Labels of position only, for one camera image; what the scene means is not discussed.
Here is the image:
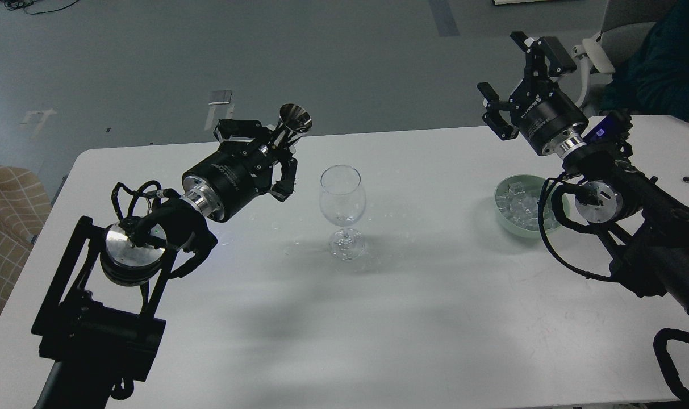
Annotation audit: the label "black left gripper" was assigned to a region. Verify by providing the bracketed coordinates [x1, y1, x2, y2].
[181, 119, 298, 223]

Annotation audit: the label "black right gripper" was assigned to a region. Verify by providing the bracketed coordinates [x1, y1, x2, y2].
[477, 31, 588, 156]

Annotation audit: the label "steel cocktail jigger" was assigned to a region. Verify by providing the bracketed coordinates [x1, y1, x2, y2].
[272, 103, 313, 150]

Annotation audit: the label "clear ice cubes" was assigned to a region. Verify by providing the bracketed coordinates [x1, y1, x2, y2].
[495, 181, 541, 231]

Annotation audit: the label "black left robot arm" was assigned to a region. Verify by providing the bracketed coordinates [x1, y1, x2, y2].
[32, 116, 311, 408]

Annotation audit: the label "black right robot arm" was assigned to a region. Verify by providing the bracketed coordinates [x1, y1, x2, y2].
[477, 31, 689, 406]

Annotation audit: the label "clear wine glass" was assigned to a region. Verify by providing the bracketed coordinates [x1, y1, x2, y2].
[319, 165, 367, 261]

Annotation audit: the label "grey tape on floor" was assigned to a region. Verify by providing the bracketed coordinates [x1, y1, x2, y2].
[203, 90, 235, 131]

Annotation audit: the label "green bowl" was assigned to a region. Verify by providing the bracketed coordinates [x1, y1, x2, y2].
[493, 174, 561, 239]

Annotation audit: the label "white office chair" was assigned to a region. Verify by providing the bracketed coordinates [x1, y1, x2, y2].
[572, 1, 676, 117]

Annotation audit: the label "person in teal shirt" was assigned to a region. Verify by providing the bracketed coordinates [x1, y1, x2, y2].
[600, 1, 689, 123]

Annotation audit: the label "tan checkered cushion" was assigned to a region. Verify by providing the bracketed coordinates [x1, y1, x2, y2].
[0, 165, 52, 318]

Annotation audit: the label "black cables on floor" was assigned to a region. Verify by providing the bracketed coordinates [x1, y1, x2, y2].
[0, 0, 79, 23]

